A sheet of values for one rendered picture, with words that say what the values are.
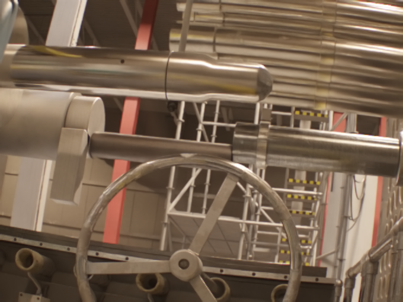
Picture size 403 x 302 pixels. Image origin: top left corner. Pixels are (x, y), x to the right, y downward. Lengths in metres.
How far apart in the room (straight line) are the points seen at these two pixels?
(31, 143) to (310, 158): 0.89
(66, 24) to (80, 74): 7.98
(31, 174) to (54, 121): 7.08
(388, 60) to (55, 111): 2.42
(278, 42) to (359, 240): 5.34
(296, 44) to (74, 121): 2.15
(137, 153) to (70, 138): 0.22
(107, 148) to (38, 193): 6.98
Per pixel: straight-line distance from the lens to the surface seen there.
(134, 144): 2.20
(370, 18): 4.25
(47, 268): 1.95
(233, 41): 4.13
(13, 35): 2.14
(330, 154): 2.14
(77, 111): 2.22
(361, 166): 2.15
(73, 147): 2.16
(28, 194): 9.23
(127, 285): 1.97
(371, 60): 4.13
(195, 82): 1.85
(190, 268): 1.14
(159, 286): 1.77
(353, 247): 9.05
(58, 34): 9.87
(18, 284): 2.03
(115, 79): 1.90
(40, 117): 2.23
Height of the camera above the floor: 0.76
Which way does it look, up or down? 15 degrees up
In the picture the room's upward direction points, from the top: 8 degrees clockwise
